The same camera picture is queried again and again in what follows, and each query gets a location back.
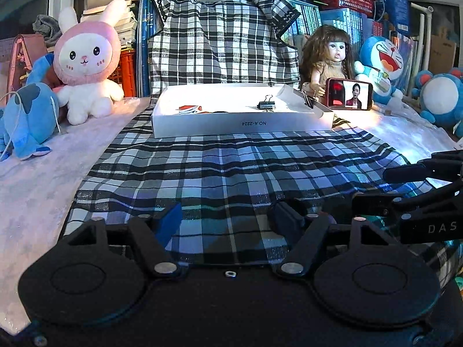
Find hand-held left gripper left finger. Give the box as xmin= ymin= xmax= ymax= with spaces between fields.
xmin=58 ymin=202 xmax=183 ymax=280

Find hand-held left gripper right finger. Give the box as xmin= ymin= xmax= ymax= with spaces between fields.
xmin=268 ymin=201 xmax=402 ymax=279

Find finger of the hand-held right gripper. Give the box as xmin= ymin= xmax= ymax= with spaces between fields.
xmin=352 ymin=180 xmax=463 ymax=222
xmin=383 ymin=150 xmax=463 ymax=186

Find white cardboard box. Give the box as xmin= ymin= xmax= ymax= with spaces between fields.
xmin=151 ymin=83 xmax=335 ymax=139

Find black white plaid cloth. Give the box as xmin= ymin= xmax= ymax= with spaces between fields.
xmin=60 ymin=0 xmax=463 ymax=280

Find blue white round plush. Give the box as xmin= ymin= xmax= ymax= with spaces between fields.
xmin=412 ymin=67 xmax=463 ymax=139

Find red-cased smartphone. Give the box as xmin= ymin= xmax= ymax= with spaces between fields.
xmin=326 ymin=77 xmax=374 ymax=112

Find leaning colourful books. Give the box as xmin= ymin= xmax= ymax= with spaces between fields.
xmin=389 ymin=31 xmax=424 ymax=95

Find blue robot cat plush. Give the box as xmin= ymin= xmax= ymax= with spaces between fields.
xmin=354 ymin=35 xmax=415 ymax=106

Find brown cardboard box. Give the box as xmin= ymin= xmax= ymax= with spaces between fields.
xmin=429 ymin=34 xmax=457 ymax=75

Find white patterned tablecloth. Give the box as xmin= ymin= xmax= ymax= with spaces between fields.
xmin=0 ymin=96 xmax=463 ymax=337

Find brown-haired doll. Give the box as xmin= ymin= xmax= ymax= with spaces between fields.
xmin=300 ymin=25 xmax=393 ymax=117

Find white plastic pipe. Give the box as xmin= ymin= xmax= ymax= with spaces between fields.
xmin=410 ymin=2 xmax=433 ymax=70

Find red plastic crate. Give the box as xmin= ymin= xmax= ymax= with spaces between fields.
xmin=109 ymin=49 xmax=138 ymax=98

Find row of blue books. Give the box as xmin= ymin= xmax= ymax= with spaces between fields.
xmin=282 ymin=0 xmax=385 ymax=50

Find blue carton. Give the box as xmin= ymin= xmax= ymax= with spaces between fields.
xmin=383 ymin=0 xmax=411 ymax=37

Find blue spotted plush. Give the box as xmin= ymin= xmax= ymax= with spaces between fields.
xmin=0 ymin=52 xmax=62 ymax=162

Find blue upright books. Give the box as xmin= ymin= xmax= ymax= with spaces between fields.
xmin=137 ymin=0 xmax=166 ymax=98

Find pink white rabbit plush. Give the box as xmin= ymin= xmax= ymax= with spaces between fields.
xmin=54 ymin=0 xmax=126 ymax=127

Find stack of pale books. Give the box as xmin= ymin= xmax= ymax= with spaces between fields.
xmin=80 ymin=0 xmax=151 ymax=50

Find pink bag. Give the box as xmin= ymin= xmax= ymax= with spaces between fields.
xmin=0 ymin=33 xmax=48 ymax=99

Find grey cloth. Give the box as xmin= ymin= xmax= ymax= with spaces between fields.
xmin=32 ymin=14 xmax=64 ymax=44

